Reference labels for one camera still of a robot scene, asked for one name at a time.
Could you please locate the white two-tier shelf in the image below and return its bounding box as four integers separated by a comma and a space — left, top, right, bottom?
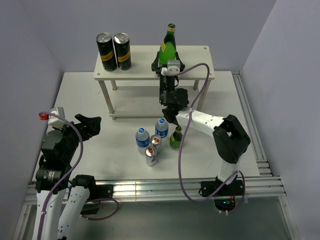
93, 45, 215, 121

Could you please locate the black can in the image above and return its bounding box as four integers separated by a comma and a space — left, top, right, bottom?
96, 32, 117, 72
113, 32, 132, 71

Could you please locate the Pocari Sweat bottle rear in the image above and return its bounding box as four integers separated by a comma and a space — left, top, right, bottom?
155, 118, 169, 139

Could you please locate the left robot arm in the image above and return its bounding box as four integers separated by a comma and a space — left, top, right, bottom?
32, 111, 102, 240

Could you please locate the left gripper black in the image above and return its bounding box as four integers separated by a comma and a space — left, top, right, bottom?
53, 113, 101, 162

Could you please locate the aluminium frame rail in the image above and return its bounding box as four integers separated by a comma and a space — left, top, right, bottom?
12, 70, 301, 240

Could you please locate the silver blue can front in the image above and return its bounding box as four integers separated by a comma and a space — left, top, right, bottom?
144, 146, 157, 166

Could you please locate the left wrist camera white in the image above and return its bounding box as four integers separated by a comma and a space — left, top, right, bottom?
39, 106, 65, 129

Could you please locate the Pocari Sweat bottle front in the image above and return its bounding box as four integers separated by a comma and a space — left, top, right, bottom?
135, 127, 150, 155

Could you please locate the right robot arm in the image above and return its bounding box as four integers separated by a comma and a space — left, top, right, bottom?
80, 46, 251, 195

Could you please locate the black can right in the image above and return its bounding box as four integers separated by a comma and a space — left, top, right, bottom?
113, 32, 132, 71

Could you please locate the silver blue can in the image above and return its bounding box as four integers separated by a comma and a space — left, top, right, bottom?
144, 146, 157, 166
150, 134, 162, 152

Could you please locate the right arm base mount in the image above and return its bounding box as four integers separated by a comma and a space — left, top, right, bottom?
198, 177, 245, 215

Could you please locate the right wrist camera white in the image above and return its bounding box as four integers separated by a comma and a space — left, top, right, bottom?
160, 59, 181, 76

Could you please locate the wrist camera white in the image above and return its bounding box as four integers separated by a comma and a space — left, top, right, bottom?
39, 106, 65, 129
160, 59, 181, 76

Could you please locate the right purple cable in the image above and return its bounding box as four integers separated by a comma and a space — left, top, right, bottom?
169, 62, 247, 215

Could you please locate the pocari sweat bottle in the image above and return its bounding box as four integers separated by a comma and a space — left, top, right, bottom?
135, 127, 150, 155
155, 118, 169, 139

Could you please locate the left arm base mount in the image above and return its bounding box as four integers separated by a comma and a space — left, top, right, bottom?
67, 183, 115, 218

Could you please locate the black can left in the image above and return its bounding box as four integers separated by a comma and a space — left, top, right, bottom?
96, 32, 117, 72

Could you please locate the green glass bottle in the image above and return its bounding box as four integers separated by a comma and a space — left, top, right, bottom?
169, 125, 183, 150
158, 23, 177, 66

